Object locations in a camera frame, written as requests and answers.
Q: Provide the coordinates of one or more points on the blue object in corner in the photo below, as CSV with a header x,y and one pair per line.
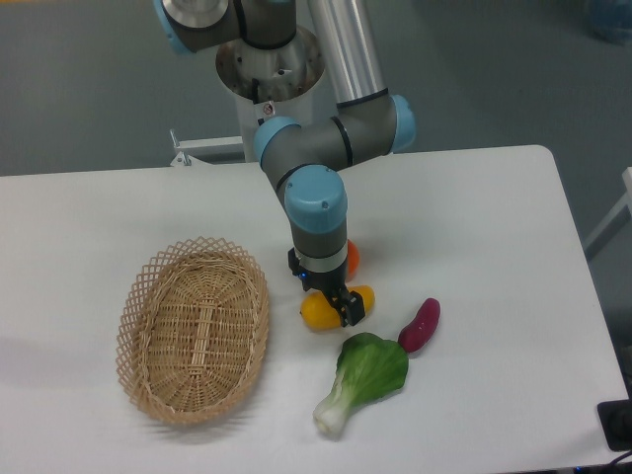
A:
x,y
610,19

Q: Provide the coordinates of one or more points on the purple sweet potato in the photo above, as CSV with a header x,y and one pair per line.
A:
x,y
418,332

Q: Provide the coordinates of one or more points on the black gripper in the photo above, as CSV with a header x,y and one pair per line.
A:
x,y
329,275

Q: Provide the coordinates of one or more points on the white furniture leg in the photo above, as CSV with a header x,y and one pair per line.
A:
x,y
612,223

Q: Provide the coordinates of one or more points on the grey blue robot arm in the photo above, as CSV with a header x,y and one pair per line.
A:
x,y
319,105

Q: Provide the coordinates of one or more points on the orange tangerine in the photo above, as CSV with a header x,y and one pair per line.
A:
x,y
353,260

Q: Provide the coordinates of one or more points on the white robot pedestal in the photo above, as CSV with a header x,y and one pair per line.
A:
x,y
268,83

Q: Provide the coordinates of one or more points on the black device at edge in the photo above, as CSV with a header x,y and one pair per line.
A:
x,y
615,419

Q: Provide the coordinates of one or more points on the woven wicker basket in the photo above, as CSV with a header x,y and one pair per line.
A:
x,y
193,333

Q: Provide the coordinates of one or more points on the green bok choy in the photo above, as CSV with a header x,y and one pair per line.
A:
x,y
368,369

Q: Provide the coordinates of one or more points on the white metal base frame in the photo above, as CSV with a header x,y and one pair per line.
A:
x,y
221,150

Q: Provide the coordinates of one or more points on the yellow mango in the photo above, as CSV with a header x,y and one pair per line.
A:
x,y
318,315

